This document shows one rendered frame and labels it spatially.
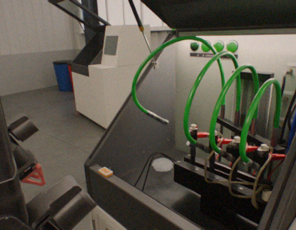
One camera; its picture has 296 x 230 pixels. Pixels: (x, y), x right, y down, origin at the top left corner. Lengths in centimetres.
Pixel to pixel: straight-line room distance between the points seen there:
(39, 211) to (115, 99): 332
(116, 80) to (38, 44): 434
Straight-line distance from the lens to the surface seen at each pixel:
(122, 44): 365
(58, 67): 681
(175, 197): 102
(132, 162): 116
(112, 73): 360
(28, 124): 80
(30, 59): 753
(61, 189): 42
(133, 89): 83
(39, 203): 43
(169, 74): 122
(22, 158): 83
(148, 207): 79
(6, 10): 739
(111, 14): 690
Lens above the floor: 145
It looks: 18 degrees down
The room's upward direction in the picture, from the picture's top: 2 degrees counter-clockwise
